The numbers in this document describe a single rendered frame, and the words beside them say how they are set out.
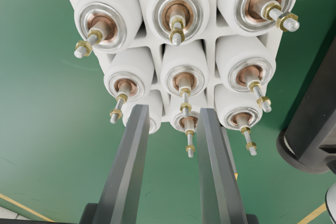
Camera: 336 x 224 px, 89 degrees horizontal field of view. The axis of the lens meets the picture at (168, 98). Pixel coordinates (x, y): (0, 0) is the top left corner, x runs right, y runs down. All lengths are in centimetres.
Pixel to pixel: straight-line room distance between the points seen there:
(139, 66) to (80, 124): 65
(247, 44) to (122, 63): 23
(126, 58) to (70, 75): 42
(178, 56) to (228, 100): 16
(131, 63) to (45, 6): 38
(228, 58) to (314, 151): 51
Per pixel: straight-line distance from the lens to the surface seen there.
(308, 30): 67
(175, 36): 20
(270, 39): 41
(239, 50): 33
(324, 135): 70
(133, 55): 37
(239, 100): 40
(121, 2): 30
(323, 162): 79
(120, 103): 32
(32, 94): 92
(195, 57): 32
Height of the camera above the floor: 52
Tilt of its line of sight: 49 degrees down
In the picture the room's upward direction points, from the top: 176 degrees counter-clockwise
